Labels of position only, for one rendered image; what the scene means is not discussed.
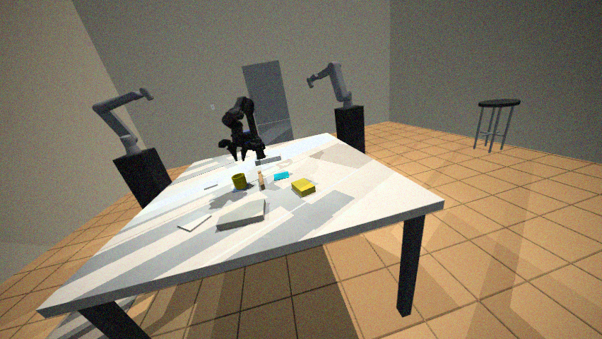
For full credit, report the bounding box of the yellow block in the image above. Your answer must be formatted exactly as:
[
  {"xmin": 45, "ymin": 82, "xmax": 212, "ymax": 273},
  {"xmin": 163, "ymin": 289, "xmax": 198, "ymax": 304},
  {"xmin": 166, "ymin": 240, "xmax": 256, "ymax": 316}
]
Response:
[{"xmin": 291, "ymin": 178, "xmax": 316, "ymax": 197}]

